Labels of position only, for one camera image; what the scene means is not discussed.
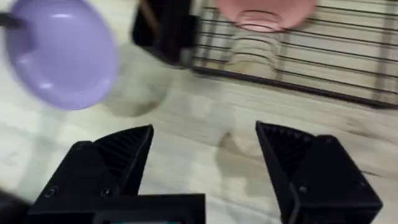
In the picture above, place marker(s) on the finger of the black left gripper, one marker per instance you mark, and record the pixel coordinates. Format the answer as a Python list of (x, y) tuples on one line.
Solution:
[(11, 21)]

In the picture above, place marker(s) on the purple plate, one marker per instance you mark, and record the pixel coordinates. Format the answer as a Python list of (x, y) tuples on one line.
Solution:
[(68, 56)]

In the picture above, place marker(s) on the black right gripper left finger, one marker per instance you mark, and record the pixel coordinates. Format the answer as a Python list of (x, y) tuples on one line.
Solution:
[(102, 168)]

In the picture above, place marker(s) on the black cutlery holder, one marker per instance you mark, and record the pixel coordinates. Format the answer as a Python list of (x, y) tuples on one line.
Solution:
[(168, 31)]

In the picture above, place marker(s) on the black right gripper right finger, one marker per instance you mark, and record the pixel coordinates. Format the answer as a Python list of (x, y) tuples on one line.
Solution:
[(326, 183)]

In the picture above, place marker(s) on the pink bowl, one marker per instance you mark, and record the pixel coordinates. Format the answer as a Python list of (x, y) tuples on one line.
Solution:
[(264, 14)]

